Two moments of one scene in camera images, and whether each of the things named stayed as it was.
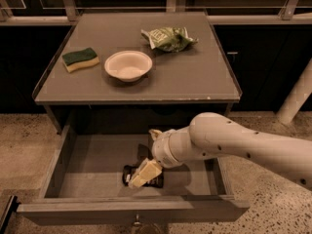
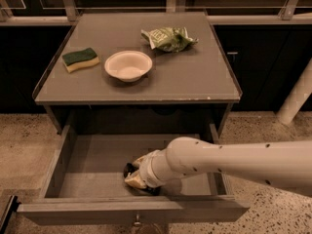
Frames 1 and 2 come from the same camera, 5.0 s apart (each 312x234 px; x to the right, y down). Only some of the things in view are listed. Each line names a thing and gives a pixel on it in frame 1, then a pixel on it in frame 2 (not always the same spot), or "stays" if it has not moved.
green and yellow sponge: (78, 59) stays
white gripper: (161, 149) → (146, 169)
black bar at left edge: (12, 209) stays
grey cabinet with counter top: (135, 71) stays
